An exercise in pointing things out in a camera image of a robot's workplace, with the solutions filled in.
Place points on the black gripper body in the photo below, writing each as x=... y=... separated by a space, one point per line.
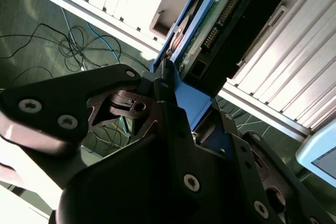
x=126 y=187

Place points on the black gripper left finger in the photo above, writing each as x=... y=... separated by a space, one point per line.
x=52 y=90

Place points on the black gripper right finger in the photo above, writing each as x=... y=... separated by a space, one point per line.
x=250 y=184

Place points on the hard disk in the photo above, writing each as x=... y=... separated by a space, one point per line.
x=249 y=24

